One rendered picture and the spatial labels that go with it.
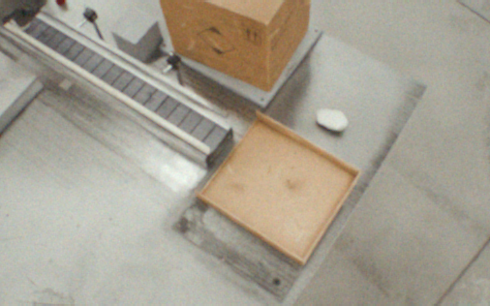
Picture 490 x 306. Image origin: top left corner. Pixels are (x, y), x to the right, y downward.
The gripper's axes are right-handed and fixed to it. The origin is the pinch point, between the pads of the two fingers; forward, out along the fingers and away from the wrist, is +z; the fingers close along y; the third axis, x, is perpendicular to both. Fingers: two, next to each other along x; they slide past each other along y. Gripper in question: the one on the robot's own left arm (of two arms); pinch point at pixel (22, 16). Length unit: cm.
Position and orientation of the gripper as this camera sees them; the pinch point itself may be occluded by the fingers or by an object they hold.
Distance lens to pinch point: 149.5
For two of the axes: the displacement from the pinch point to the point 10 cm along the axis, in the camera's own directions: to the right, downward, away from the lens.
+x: 6.8, 6.5, 3.5
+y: -5.4, 7.6, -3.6
